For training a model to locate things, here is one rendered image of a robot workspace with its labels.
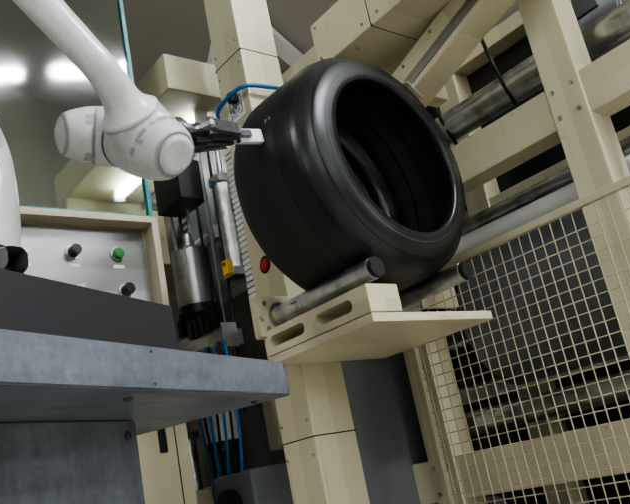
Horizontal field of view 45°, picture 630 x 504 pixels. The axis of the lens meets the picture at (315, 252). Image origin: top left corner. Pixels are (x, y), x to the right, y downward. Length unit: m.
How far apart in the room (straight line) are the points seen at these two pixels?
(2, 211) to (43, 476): 0.29
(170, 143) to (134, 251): 0.86
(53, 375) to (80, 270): 1.40
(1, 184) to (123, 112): 0.43
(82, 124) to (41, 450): 0.76
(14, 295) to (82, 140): 0.67
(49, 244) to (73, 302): 1.18
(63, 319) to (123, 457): 0.16
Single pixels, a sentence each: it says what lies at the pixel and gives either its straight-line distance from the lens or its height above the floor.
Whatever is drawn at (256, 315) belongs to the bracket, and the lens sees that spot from 1.77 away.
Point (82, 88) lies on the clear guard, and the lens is 2.22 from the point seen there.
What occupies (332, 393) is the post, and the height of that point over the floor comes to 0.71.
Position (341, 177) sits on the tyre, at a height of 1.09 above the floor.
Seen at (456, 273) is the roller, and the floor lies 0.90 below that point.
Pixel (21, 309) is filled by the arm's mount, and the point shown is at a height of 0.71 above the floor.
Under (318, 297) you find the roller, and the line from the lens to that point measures 1.65.
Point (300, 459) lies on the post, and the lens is 1.86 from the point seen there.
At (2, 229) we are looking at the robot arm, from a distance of 0.87.
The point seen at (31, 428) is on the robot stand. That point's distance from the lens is 0.76.
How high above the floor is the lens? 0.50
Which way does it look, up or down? 17 degrees up
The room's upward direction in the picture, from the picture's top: 12 degrees counter-clockwise
